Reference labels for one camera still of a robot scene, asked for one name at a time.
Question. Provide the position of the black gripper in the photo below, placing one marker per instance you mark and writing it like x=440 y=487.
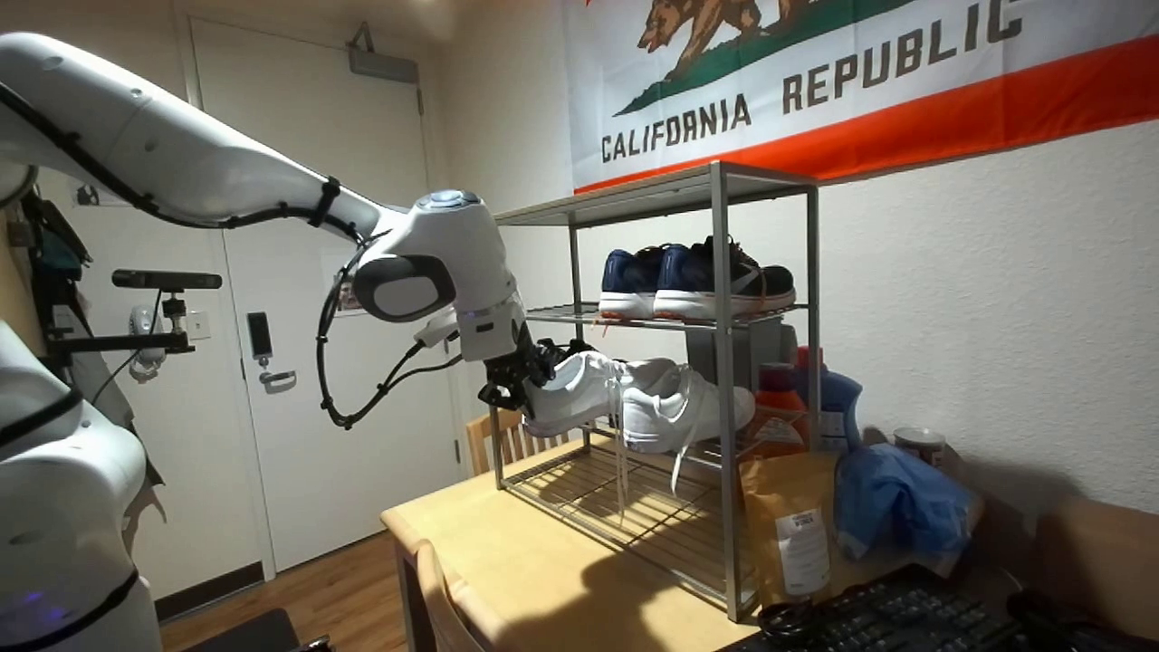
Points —
x=513 y=378

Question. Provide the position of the white tennis shoe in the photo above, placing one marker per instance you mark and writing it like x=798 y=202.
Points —
x=668 y=408
x=580 y=394

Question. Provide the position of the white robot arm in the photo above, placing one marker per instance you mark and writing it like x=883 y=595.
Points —
x=65 y=471

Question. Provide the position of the blue orange running shoe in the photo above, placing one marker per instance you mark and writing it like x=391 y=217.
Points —
x=705 y=283

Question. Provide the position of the white door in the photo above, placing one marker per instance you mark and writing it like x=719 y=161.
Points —
x=371 y=419

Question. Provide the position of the California Republic flag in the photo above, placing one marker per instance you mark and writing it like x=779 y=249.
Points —
x=843 y=89

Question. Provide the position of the blue cloth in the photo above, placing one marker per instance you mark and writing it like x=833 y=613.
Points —
x=897 y=501

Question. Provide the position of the black computer keyboard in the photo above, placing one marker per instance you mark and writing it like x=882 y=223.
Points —
x=921 y=613

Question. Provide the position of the metal wire shoe rack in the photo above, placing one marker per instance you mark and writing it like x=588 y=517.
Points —
x=677 y=511

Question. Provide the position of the silver door handle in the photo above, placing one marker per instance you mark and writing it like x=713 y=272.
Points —
x=275 y=383

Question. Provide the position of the black camera on stand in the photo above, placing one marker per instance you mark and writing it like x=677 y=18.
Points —
x=163 y=320

